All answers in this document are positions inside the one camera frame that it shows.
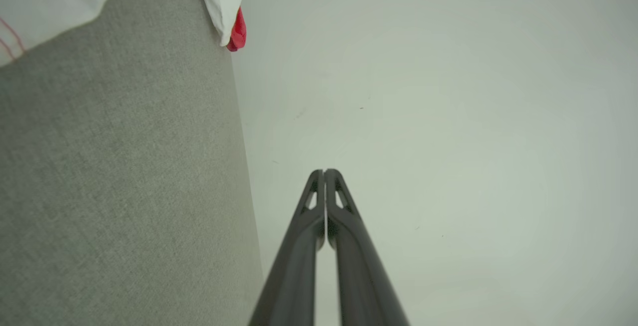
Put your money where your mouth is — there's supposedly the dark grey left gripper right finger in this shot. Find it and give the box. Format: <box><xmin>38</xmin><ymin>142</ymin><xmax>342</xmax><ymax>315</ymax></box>
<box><xmin>324</xmin><ymin>168</ymin><xmax>410</xmax><ymax>326</ymax></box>

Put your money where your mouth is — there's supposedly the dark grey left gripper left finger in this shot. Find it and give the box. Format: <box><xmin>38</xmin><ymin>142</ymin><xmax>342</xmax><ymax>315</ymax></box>
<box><xmin>248</xmin><ymin>169</ymin><xmax>326</xmax><ymax>326</ymax></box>

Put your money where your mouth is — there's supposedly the grey fabric sofa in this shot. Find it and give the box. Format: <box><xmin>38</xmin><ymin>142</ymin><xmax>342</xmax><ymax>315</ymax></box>
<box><xmin>0</xmin><ymin>0</ymin><xmax>264</xmax><ymax>326</ymax></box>

